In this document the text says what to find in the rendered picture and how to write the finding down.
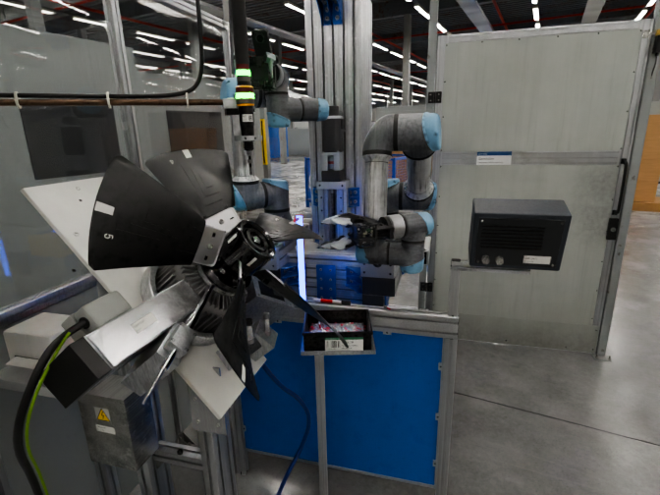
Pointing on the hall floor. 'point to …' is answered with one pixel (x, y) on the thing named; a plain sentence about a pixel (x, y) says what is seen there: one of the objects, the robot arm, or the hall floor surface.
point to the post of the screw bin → (321, 423)
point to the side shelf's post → (108, 479)
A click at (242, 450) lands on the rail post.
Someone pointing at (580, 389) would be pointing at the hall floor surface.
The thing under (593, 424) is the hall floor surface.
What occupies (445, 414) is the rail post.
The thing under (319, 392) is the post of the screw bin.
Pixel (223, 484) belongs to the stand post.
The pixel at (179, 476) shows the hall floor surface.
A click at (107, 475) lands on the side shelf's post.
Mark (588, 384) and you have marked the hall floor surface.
